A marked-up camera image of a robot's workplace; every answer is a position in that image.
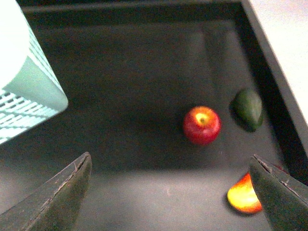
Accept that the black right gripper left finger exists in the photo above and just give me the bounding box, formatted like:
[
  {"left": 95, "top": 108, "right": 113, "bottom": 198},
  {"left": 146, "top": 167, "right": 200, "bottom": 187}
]
[{"left": 0, "top": 152, "right": 92, "bottom": 231}]

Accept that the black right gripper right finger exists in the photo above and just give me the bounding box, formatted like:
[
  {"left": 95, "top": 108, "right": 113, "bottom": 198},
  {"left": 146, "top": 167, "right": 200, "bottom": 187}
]
[{"left": 249, "top": 155, "right": 308, "bottom": 231}]

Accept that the light blue plastic basket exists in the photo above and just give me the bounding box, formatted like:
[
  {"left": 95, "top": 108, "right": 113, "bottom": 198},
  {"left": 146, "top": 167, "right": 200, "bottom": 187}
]
[{"left": 0, "top": 0, "right": 68, "bottom": 143}]

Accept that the yellow red apple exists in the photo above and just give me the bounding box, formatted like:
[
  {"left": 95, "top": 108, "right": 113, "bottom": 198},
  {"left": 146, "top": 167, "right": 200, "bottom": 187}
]
[{"left": 227, "top": 172, "right": 262, "bottom": 214}]

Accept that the green avocado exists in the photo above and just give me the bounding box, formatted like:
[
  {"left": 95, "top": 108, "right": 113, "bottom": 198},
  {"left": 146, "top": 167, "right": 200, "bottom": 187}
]
[{"left": 230, "top": 88, "right": 263, "bottom": 132}]

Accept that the black lower display tray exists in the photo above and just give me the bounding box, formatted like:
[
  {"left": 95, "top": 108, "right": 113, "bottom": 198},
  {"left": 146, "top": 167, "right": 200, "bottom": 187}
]
[{"left": 0, "top": 0, "right": 308, "bottom": 231}]

